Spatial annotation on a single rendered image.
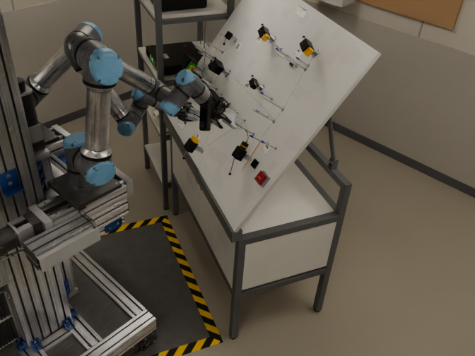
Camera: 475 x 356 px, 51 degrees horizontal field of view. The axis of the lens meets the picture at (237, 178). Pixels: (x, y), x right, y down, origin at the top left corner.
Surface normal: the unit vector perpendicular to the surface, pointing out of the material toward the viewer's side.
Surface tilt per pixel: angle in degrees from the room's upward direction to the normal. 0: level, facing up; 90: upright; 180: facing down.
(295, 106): 54
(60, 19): 90
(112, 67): 83
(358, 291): 0
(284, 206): 0
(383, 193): 0
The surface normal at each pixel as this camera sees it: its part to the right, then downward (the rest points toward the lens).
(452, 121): -0.69, 0.41
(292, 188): 0.06, -0.79
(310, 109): -0.72, -0.31
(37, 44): 0.72, 0.45
